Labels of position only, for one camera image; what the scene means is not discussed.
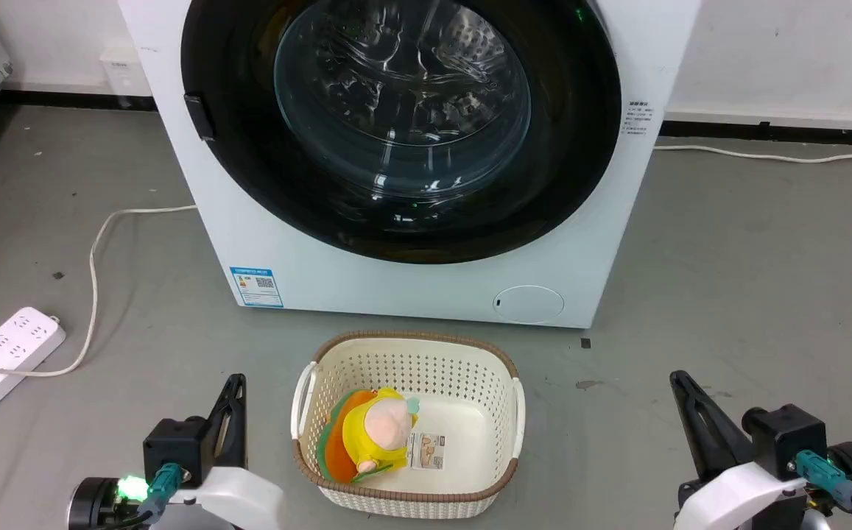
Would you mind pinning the white front-load washing machine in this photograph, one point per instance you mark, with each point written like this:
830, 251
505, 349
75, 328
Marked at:
411, 291

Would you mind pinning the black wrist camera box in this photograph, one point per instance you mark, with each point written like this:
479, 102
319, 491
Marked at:
783, 434
175, 445

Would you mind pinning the yellow plush doll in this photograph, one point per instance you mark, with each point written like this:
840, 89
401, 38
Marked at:
378, 434

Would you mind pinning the round black glass washer door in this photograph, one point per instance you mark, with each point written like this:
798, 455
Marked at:
249, 169

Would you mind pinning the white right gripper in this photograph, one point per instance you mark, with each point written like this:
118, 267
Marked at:
742, 497

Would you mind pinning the cream plastic laundry basket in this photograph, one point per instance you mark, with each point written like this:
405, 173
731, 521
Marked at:
470, 383

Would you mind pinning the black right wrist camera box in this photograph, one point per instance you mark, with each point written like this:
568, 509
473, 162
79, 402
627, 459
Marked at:
783, 434

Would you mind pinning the blue energy label sticker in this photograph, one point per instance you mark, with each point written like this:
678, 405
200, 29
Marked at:
256, 287

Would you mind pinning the small text sticker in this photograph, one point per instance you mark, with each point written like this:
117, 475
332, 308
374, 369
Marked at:
637, 118

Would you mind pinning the paper product label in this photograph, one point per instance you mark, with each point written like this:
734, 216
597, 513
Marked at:
427, 450

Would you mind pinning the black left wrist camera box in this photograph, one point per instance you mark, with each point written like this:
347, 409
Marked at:
175, 445

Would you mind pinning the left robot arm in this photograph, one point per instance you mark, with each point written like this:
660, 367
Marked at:
94, 504

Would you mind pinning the round white filter cover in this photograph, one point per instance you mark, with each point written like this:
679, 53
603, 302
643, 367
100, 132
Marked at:
529, 304

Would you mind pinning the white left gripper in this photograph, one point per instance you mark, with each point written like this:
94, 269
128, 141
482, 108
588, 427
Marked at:
238, 497

